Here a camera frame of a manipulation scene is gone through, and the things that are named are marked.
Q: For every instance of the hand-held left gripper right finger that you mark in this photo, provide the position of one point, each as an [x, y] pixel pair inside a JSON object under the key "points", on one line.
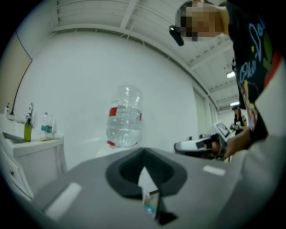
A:
{"points": [[201, 190]]}

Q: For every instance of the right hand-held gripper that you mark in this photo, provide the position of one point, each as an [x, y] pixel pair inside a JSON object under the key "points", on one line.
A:
{"points": [[222, 133]]}

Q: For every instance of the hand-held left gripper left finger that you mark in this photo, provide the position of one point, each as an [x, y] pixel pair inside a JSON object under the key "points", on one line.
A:
{"points": [[89, 179]]}

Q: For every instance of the white water dispenser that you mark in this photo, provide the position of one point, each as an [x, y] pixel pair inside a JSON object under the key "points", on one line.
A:
{"points": [[109, 152]]}

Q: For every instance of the person's right forearm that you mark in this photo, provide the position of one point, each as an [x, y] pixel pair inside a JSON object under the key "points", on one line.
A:
{"points": [[239, 143]]}

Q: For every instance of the white sink cabinet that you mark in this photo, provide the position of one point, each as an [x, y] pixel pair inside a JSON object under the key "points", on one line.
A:
{"points": [[33, 156]]}

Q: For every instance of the clear plastic water bottle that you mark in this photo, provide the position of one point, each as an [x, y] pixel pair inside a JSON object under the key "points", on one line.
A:
{"points": [[44, 126], [50, 127]]}

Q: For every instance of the large clear water jug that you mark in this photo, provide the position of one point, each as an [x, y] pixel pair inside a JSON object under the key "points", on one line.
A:
{"points": [[125, 118]]}

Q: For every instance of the wooden board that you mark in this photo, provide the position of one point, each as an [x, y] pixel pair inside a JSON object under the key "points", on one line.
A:
{"points": [[50, 138]]}

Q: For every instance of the ceiling light panel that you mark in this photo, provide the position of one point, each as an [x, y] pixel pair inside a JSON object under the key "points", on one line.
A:
{"points": [[231, 74], [235, 103]]}

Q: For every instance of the green soap bottle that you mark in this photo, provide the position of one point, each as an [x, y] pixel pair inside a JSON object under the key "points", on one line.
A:
{"points": [[27, 132]]}

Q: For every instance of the grey metal tray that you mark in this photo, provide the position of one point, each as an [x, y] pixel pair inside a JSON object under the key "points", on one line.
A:
{"points": [[13, 137]]}

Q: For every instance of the chrome faucet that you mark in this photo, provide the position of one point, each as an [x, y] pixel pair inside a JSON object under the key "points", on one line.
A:
{"points": [[31, 111]]}

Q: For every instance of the white pump bottle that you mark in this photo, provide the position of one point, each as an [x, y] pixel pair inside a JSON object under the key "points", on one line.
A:
{"points": [[7, 111]]}

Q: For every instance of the person's black printed t-shirt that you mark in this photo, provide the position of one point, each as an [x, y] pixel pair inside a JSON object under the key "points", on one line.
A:
{"points": [[252, 56]]}

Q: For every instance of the person's head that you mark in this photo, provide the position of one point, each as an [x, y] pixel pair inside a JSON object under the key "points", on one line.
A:
{"points": [[201, 20]]}

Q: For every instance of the beige door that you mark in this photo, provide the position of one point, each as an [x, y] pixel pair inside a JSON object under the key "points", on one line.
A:
{"points": [[15, 67]]}

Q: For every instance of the black head camera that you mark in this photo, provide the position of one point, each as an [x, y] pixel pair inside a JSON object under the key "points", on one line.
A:
{"points": [[176, 35]]}

